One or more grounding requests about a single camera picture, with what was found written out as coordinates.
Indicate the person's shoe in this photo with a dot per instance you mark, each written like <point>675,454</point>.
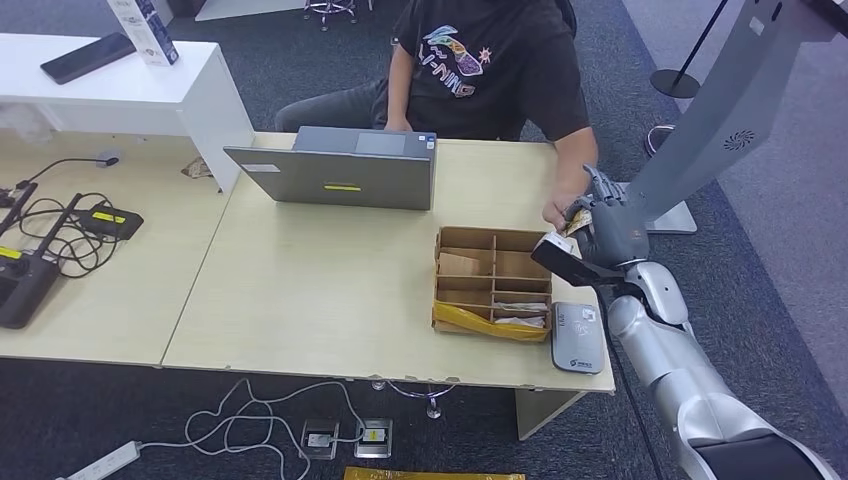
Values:
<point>658,138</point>

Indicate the black adapter with yellow label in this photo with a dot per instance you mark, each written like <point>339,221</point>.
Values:
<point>109,222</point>

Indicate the person's right hand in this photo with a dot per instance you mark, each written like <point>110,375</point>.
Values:
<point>397,125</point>

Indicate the crumpled brown wrapper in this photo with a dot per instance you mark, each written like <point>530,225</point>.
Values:
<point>197,169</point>

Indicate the person's left forearm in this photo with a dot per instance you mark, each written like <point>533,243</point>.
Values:
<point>575,159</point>

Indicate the cardboard divider box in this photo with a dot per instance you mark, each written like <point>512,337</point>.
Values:
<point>490,278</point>

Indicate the grey kiosk stand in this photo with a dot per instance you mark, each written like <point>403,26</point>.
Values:
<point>722,112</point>

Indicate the metal floor socket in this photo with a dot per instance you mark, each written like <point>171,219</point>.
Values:
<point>319,440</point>
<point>373,438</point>

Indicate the black router with antennas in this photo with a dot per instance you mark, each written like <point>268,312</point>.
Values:
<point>23,291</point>

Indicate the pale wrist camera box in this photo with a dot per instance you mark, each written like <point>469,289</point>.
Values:
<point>560,255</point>

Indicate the black gooseneck microphone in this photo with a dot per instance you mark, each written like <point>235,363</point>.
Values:
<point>63,161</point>

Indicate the white power strip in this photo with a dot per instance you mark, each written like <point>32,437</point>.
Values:
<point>106,462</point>

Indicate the yellow bag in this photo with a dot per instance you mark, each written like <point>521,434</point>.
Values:
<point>430,474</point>

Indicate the person's left hand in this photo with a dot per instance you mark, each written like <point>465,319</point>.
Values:
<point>555,210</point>

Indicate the grey laptop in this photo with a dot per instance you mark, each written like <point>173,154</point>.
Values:
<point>344,179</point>

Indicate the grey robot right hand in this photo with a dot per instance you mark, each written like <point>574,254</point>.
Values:
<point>616,232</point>

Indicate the yellow plastic strip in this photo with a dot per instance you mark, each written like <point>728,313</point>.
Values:
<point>474,323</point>

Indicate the beige table leg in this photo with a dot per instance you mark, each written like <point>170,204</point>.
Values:
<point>536,411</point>

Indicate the white and blue carton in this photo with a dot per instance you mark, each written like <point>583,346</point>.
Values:
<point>149,33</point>

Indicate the colourful ID card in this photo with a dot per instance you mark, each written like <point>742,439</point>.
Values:
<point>580,224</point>

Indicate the black smartphone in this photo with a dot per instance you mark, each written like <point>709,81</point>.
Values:
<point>87,58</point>

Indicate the chrome chair base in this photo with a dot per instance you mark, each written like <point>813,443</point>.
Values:
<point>329,8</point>

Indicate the white desk shelf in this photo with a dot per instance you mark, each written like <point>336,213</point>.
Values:
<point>132,99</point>

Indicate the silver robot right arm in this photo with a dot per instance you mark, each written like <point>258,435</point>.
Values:
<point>689,391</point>

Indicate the person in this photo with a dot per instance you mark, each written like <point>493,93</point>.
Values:
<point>497,93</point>

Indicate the white flat board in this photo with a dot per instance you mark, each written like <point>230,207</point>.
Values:
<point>245,8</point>

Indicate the person's right forearm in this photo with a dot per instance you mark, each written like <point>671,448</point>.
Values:
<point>399,86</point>

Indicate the black stanchion pole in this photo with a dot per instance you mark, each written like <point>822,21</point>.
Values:
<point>674,83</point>

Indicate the grey card reader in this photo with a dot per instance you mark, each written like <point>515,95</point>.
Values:
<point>578,341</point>

